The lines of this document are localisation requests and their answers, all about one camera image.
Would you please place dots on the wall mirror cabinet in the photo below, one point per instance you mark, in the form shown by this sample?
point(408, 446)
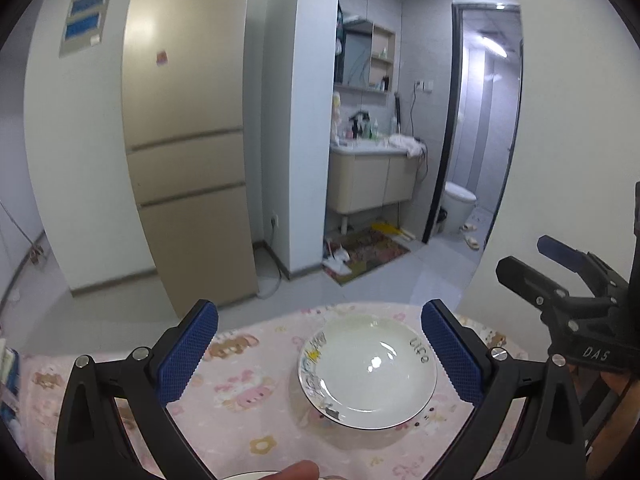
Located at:
point(357, 55)

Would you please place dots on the beige slipper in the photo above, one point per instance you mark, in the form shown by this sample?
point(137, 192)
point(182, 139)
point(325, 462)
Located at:
point(468, 228)
point(473, 243)

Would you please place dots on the white wall socket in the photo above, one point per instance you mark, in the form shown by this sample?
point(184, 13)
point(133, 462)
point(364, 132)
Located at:
point(422, 85)

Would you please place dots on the white toilet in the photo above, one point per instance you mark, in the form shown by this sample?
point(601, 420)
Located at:
point(457, 205)

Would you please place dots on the yellow broom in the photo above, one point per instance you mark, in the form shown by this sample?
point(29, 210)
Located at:
point(392, 230)

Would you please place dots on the white slippers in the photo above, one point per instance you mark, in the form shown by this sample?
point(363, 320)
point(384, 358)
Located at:
point(336, 260)

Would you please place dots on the pink fridge sticker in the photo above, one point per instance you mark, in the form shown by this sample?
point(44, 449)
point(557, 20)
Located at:
point(161, 57)

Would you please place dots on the patterned bathroom rug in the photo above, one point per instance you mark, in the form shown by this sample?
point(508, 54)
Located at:
point(370, 250)

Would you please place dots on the beige vanity cabinet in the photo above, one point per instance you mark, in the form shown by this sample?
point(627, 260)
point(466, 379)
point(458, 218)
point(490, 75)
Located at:
point(360, 180)

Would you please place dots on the black door frame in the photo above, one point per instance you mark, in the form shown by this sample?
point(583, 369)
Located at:
point(445, 160)

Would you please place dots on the grey wall panel box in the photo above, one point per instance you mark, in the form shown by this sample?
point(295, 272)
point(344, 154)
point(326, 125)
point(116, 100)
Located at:
point(87, 17)

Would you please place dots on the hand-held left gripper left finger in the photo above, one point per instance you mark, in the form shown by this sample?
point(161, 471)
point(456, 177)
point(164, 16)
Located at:
point(187, 355)

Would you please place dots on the person's right hand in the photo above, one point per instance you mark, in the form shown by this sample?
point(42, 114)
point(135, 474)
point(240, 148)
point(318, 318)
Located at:
point(625, 392)

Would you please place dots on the pink cartoon print tablecloth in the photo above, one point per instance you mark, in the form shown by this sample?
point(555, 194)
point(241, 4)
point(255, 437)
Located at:
point(250, 395)

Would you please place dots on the white towel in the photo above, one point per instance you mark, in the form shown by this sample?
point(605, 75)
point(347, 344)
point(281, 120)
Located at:
point(407, 144)

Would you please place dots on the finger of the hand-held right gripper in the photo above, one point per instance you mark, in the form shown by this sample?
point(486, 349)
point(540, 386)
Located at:
point(562, 251)
point(530, 282)

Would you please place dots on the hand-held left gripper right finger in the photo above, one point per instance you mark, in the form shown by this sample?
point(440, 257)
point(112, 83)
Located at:
point(452, 355)

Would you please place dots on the person's left hand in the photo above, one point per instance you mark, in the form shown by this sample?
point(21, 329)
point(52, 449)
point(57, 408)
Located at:
point(297, 471)

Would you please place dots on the black faucet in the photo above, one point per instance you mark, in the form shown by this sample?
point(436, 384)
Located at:
point(359, 125)

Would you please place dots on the beige refrigerator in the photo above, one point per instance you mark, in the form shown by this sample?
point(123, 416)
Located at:
point(190, 110)

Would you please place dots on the white printed deep plate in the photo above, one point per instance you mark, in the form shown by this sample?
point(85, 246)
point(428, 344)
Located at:
point(365, 370)

